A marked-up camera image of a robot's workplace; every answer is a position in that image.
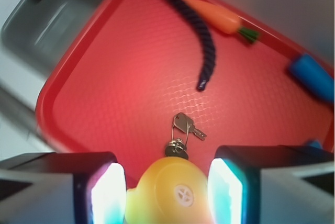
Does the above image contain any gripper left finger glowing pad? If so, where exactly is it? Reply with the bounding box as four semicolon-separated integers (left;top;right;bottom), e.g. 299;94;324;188
1;152;126;223

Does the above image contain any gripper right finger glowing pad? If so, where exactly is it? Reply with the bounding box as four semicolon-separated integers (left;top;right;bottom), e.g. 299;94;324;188
207;145;334;223

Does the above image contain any yellow rubber duck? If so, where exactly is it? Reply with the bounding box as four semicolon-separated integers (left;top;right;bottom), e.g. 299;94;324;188
125;157;214;223

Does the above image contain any blue rectangular block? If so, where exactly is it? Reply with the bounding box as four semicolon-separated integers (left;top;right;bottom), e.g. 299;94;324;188
305;139;323;150

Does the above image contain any small silver key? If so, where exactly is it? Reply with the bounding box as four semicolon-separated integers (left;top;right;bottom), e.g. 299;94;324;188
173;113;207;141

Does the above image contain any red plastic tray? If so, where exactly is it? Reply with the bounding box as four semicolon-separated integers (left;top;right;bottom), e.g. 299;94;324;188
36;0;334;187

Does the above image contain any blue plastic bottle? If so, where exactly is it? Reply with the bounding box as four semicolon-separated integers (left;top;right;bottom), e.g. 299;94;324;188
288;53;334;104

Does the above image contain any orange toy carrot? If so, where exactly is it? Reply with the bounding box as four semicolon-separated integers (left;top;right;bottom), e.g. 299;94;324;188
183;0;259;43

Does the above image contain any grey plastic sink basin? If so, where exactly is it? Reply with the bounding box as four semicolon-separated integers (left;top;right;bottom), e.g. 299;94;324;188
1;0;103;75

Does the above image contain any silver key ring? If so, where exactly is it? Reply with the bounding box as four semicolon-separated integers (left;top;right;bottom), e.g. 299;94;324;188
171;119;190;149

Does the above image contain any dark blue rope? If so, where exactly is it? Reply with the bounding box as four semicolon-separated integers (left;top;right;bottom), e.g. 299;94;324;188
149;0;218;93

